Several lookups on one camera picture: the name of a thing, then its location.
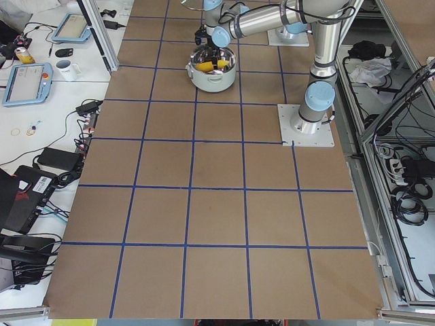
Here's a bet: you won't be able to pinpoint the white mug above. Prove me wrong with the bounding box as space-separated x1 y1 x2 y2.
56 59 82 82

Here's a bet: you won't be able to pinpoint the black power brick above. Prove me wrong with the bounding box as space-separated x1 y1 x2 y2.
37 147 83 170

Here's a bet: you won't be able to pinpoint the blue teach pendant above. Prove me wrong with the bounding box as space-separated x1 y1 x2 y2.
2 62 53 107
52 13 92 43

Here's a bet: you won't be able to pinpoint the white power strip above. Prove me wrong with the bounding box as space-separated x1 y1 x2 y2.
388 158 407 186

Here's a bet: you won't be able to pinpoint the near blue teach pendant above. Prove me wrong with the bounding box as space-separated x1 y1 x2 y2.
2 62 53 107

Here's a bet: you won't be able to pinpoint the yellow corn cob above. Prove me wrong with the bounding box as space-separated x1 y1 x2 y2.
195 60 230 73

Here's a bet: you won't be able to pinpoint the coiled black cables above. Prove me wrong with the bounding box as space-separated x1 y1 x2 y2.
390 183 430 226

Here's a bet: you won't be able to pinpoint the aluminium frame post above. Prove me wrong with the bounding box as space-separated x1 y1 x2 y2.
77 0 119 74

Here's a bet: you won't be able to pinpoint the black cloth bundle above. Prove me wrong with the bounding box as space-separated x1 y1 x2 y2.
348 40 386 60

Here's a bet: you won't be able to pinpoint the black power adapter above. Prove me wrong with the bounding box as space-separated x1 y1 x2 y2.
75 100 103 116

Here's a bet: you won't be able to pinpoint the far blue teach pendant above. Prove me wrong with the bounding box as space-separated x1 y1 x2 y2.
52 13 92 43

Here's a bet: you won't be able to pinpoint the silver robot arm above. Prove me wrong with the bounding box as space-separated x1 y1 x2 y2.
203 1 357 135

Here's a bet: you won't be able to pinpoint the black oval case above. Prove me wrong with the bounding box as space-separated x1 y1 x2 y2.
55 48 73 58

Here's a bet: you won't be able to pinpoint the white crumpled cloth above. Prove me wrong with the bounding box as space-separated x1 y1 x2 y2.
349 58 394 104

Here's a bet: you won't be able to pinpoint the yellow drink can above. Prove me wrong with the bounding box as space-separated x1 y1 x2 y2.
14 47 35 65

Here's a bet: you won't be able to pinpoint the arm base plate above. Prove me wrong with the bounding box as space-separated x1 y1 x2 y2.
267 29 309 47
277 104 334 147

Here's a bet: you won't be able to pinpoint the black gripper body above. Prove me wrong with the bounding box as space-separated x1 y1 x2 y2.
206 34 220 51

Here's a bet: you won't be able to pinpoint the white electric cooking pot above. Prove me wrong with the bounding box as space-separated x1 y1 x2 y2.
186 45 237 92

